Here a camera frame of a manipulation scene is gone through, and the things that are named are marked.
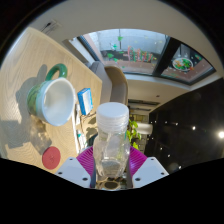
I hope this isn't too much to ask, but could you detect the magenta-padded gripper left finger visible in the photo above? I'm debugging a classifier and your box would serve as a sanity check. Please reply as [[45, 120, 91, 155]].
[[54, 145, 98, 188]]

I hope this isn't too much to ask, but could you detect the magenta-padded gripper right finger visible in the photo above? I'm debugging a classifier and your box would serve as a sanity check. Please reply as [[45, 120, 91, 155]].
[[126, 146, 170, 188]]

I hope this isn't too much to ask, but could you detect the clear white-capped water bottle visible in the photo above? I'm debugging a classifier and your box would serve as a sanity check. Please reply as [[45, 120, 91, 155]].
[[92, 101, 132, 190]]

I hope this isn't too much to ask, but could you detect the flat round red coaster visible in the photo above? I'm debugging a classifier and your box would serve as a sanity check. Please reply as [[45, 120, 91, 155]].
[[41, 145, 62, 170]]

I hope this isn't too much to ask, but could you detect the white tube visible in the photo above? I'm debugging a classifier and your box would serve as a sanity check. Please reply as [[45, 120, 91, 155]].
[[76, 129, 86, 149]]

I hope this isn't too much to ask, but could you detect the brown paper card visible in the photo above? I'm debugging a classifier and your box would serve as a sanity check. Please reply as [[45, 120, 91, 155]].
[[84, 114, 98, 138]]

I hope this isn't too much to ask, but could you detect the flat blue box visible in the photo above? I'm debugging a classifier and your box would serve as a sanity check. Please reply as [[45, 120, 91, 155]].
[[76, 87, 94, 116]]

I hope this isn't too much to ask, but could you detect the white and green mug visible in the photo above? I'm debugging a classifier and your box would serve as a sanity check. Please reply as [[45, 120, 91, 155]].
[[26, 63, 77, 127]]

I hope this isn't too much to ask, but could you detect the curved beige sofa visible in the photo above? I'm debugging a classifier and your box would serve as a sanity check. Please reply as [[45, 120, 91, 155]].
[[87, 60, 129, 108]]

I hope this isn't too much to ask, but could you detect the round colourful window sticker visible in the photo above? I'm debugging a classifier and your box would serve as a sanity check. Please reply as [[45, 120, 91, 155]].
[[171, 57, 195, 72]]

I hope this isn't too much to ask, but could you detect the christmas tree window sticker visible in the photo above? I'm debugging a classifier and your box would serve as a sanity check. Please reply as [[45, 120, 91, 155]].
[[126, 46, 158, 64]]

